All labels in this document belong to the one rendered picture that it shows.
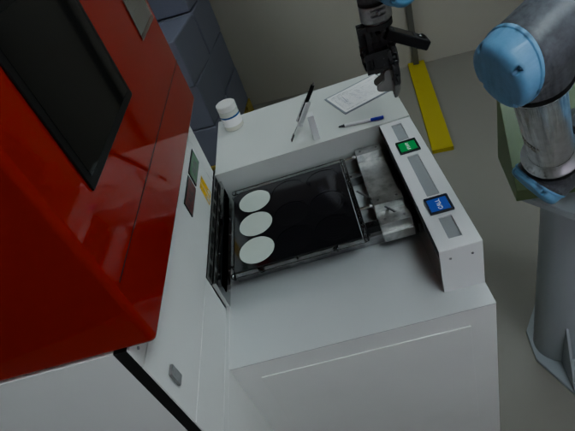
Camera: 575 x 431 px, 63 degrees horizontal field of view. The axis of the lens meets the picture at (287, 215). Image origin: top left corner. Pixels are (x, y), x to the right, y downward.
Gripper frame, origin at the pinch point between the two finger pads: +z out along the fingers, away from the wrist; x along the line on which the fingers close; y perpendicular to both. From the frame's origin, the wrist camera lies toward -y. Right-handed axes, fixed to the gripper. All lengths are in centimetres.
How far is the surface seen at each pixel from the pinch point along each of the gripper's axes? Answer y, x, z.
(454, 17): -89, -227, 82
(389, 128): 2.9, -6.8, 14.7
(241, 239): 52, 16, 21
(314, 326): 37, 45, 29
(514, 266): -41, -21, 111
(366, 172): 12.9, -0.1, 22.7
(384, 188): 9.8, 9.7, 22.7
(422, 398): 16, 51, 63
